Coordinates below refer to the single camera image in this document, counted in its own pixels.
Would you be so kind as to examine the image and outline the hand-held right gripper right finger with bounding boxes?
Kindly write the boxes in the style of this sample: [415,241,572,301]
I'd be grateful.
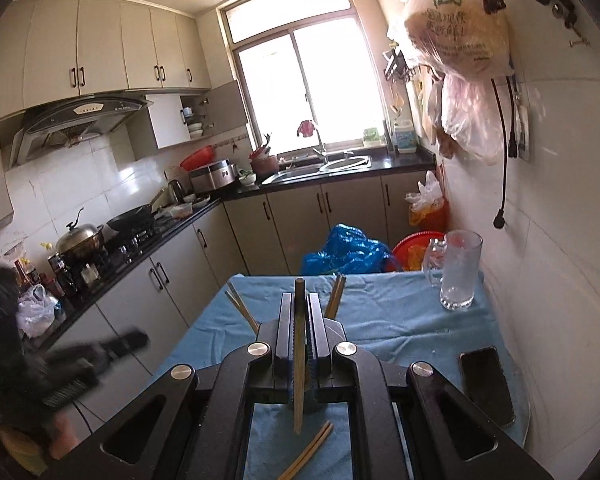
[306,292,553,480]

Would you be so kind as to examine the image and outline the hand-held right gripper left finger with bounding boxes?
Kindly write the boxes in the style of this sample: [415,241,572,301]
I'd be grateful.
[44,292,295,480]

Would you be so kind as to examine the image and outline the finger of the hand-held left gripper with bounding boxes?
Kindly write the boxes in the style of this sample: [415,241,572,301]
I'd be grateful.
[92,329,151,376]

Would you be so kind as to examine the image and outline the single bamboo chopstick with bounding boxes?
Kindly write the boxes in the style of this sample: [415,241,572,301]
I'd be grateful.
[330,274,347,321]
[293,277,307,435]
[324,274,342,320]
[228,282,259,334]
[224,290,256,337]

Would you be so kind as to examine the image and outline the bundle of bamboo chopsticks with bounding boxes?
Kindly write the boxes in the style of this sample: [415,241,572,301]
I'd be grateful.
[277,420,334,480]

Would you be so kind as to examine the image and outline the person's left forearm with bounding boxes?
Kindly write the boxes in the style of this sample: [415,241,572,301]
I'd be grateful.
[44,407,82,461]

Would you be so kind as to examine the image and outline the white plastic bag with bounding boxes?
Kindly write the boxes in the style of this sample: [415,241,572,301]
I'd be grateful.
[16,284,61,338]

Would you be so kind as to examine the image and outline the blue-green table cloth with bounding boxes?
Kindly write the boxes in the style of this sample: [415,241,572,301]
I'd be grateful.
[152,270,523,480]

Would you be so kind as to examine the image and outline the cooking oil bottle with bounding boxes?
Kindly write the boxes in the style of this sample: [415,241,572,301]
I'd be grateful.
[14,257,40,293]

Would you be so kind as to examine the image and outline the dark sauce bottle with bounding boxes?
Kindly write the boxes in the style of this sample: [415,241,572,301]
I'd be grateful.
[47,254,78,297]

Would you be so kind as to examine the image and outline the gas stove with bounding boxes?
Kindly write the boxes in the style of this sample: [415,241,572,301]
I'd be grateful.
[100,225,161,266]

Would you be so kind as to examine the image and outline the blue plastic bag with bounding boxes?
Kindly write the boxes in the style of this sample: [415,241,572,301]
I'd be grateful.
[300,224,403,277]

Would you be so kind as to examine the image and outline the lidded steel wok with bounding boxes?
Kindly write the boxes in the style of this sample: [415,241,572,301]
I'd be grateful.
[55,207,106,261]

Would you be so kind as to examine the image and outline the white base cabinets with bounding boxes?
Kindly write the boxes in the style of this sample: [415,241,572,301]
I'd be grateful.
[55,170,431,441]

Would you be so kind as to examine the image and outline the black wok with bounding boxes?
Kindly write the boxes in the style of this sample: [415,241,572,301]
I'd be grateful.
[106,190,166,233]

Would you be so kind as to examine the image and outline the large red floor basin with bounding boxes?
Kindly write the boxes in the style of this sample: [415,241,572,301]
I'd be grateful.
[391,230,446,272]

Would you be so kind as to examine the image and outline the clear glass mug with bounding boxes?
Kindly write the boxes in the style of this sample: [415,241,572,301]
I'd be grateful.
[422,230,483,312]

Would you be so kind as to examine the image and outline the orange trash bag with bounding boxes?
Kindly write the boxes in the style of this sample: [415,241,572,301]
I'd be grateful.
[405,170,448,228]

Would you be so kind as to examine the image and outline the black smartphone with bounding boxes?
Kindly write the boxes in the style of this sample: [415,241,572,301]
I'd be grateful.
[458,346,517,429]

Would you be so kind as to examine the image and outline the brown clay pot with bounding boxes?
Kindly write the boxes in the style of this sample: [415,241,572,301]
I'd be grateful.
[250,155,280,177]

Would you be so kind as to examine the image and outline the steel sink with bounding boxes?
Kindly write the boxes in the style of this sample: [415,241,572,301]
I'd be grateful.
[262,155,372,185]

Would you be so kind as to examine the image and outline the silver rice cooker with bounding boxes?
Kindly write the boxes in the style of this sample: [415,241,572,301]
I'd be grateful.
[189,158,238,193]

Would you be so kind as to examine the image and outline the steel faucet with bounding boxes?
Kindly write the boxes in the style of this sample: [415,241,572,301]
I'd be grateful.
[312,127,353,163]

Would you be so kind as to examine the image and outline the red plastic basin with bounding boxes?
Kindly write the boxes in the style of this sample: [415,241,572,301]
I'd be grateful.
[181,145,216,171]

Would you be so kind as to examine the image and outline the black kitchen countertop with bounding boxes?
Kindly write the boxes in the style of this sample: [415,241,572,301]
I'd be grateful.
[27,152,437,351]

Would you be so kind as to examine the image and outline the white detergent bottle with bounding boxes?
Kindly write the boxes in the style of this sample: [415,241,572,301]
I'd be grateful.
[394,110,417,154]

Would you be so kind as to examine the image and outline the range hood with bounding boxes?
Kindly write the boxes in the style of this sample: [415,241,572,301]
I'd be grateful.
[9,95,153,168]

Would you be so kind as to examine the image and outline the kitchen window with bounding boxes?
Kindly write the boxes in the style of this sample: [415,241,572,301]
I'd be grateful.
[219,0,396,156]

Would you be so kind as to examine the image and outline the hanging translucent plastic bag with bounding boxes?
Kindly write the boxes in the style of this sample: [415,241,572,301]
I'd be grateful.
[440,72,506,166]

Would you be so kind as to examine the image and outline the hanging bag with brown contents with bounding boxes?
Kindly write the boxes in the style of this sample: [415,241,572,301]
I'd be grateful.
[404,0,515,81]

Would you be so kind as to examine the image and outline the open wall cabinet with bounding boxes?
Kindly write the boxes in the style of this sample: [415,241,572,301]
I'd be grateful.
[145,80,248,150]

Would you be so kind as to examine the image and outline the black cable with plug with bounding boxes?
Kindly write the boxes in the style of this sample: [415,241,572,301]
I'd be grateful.
[490,75,520,231]

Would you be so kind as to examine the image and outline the wall utensil rack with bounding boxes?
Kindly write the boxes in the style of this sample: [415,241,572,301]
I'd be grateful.
[382,50,433,83]

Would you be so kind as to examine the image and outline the wall power socket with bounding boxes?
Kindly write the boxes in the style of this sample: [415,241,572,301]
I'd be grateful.
[514,105,535,163]

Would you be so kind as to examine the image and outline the white wall cabinets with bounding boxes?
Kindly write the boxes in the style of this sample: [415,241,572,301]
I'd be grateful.
[0,0,213,128]

